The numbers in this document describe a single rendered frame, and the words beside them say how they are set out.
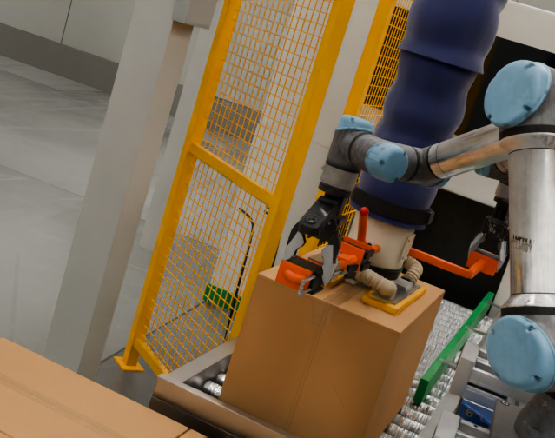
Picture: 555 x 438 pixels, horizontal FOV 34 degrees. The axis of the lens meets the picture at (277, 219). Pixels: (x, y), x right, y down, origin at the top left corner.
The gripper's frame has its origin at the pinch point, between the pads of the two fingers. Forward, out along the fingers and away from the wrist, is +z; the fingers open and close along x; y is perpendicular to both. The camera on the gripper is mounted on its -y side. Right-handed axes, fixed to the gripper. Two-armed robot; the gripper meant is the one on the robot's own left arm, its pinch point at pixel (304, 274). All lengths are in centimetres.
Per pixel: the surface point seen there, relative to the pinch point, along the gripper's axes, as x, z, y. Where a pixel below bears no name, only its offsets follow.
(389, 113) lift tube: 7, -35, 52
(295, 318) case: 7.6, 20.5, 30.8
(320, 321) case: 1.1, 18.5, 31.0
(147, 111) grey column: 97, -6, 89
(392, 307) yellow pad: -12.5, 11.5, 43.4
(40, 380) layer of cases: 59, 54, 4
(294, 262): 2.4, -2.2, -2.0
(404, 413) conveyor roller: -19, 55, 89
